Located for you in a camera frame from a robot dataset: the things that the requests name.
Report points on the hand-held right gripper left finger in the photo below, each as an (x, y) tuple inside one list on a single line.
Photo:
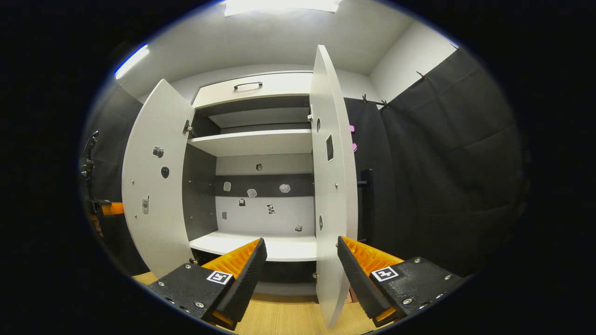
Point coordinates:
[(247, 284)]

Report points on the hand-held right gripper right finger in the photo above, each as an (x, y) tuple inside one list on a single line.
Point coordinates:
[(358, 284)]

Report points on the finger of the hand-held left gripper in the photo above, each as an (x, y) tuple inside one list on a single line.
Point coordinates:
[(97, 226), (113, 208)]

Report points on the beige cabinet door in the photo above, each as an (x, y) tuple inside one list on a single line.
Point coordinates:
[(324, 200), (158, 242)]

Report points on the grey double-door shoe cabinet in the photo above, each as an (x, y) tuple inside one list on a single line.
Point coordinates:
[(200, 195)]

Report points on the white cabinet shelf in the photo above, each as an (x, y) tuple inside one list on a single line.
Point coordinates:
[(256, 143), (288, 249)]

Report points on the metal door hinge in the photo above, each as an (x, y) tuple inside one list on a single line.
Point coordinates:
[(188, 129), (309, 114)]

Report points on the beige cabinet drawer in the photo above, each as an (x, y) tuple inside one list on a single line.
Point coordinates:
[(279, 86)]

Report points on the ceiling light strip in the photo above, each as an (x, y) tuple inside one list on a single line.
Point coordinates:
[(132, 61)]

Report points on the black backdrop cloth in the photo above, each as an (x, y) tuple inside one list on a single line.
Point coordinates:
[(442, 186)]

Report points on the ceiling light panel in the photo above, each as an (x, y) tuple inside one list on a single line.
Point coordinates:
[(281, 5)]

